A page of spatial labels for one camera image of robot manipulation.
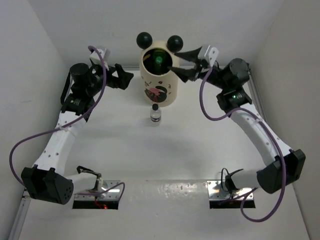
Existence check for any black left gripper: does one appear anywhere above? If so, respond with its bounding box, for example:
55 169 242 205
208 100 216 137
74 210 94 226
85 61 133 97

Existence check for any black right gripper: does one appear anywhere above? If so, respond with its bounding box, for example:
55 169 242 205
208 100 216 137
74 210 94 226
168 47 229 92

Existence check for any green plastic bottle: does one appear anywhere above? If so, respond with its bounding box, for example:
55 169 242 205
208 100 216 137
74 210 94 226
152 49 166 75

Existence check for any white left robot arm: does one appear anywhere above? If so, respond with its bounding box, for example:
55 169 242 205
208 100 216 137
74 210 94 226
21 63 134 205

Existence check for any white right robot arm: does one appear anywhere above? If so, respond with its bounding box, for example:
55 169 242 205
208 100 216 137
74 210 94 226
170 45 306 194

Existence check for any cream bin with black ears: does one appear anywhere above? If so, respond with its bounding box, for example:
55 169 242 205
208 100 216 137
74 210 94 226
136 31 184 108

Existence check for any blue label clear bottle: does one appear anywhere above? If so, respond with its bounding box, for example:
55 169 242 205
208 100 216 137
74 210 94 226
150 103 162 126

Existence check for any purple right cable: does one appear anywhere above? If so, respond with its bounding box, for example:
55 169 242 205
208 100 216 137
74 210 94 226
199 67 286 223

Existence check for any purple cable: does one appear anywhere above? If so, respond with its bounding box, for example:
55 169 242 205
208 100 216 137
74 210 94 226
199 67 286 223
9 45 125 198

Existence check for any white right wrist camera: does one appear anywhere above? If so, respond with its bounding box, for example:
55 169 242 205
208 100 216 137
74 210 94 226
197 45 219 68

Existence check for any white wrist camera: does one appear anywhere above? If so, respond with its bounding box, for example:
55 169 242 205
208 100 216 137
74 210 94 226
89 46 111 70
197 45 219 68

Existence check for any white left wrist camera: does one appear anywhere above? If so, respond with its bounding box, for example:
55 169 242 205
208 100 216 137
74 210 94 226
89 46 111 70

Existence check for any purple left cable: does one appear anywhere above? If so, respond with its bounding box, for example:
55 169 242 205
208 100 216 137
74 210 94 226
9 45 125 198

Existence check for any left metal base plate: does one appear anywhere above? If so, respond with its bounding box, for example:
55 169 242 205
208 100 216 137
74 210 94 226
74 180 125 202

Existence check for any metal base plate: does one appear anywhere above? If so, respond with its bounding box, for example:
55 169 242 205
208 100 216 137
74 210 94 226
206 179 252 202
74 180 125 202

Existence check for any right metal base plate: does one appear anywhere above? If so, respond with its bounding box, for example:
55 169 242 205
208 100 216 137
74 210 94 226
206 179 252 202

